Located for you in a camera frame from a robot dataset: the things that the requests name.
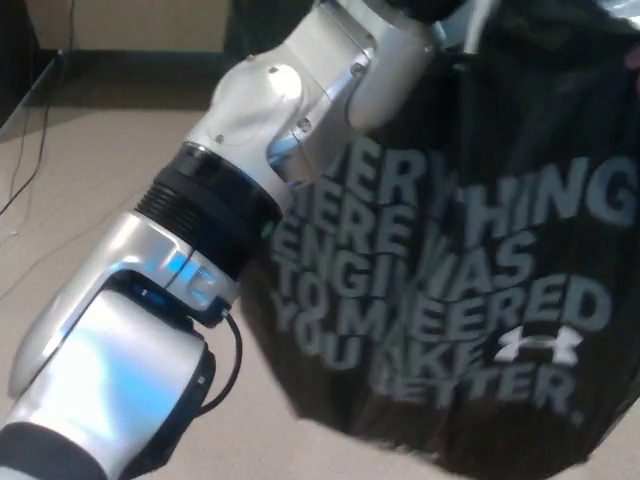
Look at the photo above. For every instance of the person's bare hand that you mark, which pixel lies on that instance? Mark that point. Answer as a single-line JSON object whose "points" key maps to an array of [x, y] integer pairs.
{"points": [[636, 75]]}

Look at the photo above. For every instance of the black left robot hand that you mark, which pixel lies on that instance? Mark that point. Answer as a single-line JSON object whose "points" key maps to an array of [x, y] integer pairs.
{"points": [[440, 7]]}

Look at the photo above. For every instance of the black plastic bag grey print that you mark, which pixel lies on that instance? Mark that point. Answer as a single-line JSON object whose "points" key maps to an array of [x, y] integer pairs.
{"points": [[500, 125]]}

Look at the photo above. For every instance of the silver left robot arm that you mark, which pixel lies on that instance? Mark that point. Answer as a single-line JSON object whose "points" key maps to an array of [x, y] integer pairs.
{"points": [[240, 135]]}

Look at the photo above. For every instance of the dark slanted board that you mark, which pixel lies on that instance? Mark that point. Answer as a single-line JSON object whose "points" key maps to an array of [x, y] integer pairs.
{"points": [[27, 95]]}

